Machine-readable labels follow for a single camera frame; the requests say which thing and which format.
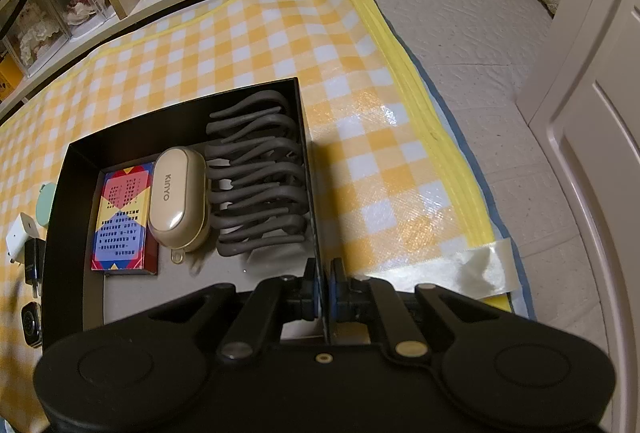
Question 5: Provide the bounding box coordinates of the black headband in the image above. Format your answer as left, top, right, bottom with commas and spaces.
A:
0, 0, 38, 44

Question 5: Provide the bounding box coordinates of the black plug charger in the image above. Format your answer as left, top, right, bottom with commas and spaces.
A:
22, 237, 47, 296

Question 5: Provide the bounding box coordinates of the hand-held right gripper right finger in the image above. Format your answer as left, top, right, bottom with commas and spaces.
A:
325, 258, 506, 360

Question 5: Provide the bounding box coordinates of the black cardboard box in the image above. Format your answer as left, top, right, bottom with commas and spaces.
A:
40, 77, 331, 349

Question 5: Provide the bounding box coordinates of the beige earbud case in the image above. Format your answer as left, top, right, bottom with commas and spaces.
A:
149, 146, 211, 264

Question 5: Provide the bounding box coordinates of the green round compact case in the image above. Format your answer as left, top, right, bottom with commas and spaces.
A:
37, 182, 57, 226

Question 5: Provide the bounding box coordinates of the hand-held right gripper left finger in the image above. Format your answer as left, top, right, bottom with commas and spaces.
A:
145, 258, 321, 361

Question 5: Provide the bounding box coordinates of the black smartwatch body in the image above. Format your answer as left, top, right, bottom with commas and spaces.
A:
21, 300, 43, 349

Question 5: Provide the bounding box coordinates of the colourful patterned card box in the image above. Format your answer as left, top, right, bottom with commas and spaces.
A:
91, 162, 160, 276

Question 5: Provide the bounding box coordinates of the clear tape strip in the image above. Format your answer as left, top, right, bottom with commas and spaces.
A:
450, 238, 521, 299

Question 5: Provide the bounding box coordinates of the yellow cartoon box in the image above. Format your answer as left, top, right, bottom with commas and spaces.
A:
0, 58, 23, 101

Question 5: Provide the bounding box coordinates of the yellow checkered mat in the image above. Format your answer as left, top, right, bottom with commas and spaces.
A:
0, 0, 516, 364

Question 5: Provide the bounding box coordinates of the blue underlay sheet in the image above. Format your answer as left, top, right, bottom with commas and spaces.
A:
305, 0, 536, 319

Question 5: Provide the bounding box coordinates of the white plug charger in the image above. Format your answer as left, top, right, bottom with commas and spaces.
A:
5, 212, 38, 264

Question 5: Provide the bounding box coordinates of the clear case with white doll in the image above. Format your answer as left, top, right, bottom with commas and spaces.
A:
0, 0, 73, 79

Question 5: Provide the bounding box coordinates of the brown hair claw clip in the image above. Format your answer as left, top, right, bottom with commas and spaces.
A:
206, 89, 312, 259

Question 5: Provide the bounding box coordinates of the white panel door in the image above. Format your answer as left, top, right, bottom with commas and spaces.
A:
515, 0, 640, 433

